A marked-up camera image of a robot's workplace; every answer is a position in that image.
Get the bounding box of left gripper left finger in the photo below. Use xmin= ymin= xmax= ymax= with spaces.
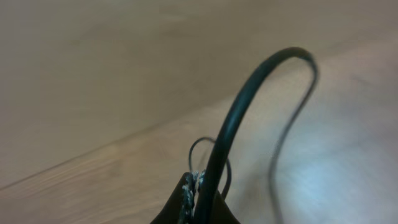
xmin=150 ymin=172 xmax=198 ymax=224

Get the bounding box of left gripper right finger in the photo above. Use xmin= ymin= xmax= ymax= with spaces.
xmin=211 ymin=192 xmax=239 ymax=224

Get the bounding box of cardboard back panel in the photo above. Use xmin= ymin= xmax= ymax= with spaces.
xmin=1 ymin=1 xmax=397 ymax=187

